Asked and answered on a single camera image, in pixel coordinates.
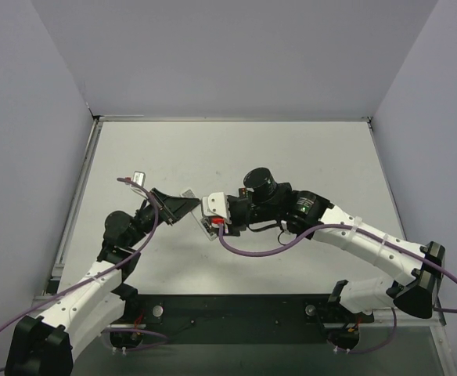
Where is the white remote control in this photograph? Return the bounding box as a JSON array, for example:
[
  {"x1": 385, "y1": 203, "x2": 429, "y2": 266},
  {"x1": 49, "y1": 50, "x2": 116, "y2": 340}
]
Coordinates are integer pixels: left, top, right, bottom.
[{"x1": 180, "y1": 188, "x2": 218, "y2": 241}]

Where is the black tv remote control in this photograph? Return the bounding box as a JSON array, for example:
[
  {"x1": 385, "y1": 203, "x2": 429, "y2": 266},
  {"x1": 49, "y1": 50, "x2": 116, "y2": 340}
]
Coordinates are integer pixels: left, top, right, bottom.
[{"x1": 239, "y1": 183, "x2": 292, "y2": 202}]

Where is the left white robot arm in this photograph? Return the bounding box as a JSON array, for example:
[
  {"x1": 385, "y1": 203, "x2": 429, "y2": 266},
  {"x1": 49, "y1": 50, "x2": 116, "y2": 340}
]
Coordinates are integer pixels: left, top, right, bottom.
[{"x1": 4, "y1": 189, "x2": 200, "y2": 375}]

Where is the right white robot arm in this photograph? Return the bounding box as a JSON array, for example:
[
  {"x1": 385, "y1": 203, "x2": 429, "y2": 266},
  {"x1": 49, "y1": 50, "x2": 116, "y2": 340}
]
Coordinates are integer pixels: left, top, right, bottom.
[{"x1": 226, "y1": 168, "x2": 445, "y2": 319}]

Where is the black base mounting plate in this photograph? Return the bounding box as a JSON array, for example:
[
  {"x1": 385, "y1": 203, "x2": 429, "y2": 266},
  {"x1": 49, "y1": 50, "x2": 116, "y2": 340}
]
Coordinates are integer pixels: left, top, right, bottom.
[{"x1": 115, "y1": 294, "x2": 374, "y2": 345}]

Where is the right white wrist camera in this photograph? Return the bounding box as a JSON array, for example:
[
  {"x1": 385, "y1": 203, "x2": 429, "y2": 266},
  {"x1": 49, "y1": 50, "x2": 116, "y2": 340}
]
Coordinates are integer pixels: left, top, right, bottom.
[{"x1": 201, "y1": 192, "x2": 231, "y2": 227}]

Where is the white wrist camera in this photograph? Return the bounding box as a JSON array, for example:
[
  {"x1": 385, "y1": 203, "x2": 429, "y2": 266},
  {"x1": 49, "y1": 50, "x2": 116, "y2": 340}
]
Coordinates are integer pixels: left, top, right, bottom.
[
  {"x1": 201, "y1": 192, "x2": 231, "y2": 227},
  {"x1": 125, "y1": 171, "x2": 146, "y2": 198}
]

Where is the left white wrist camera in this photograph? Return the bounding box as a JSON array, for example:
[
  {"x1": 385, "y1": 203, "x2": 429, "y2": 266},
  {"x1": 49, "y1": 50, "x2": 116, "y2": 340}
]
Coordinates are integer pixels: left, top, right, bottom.
[{"x1": 125, "y1": 171, "x2": 146, "y2": 198}]

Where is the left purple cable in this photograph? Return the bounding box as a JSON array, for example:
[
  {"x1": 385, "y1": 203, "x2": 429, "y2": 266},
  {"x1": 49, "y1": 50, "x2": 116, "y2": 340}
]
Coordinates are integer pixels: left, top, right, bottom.
[{"x1": 0, "y1": 176, "x2": 169, "y2": 373}]

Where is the aluminium front rail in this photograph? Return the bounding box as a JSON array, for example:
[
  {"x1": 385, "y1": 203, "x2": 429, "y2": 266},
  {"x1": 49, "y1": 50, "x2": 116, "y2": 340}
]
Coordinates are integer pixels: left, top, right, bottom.
[{"x1": 24, "y1": 294, "x2": 447, "y2": 329}]

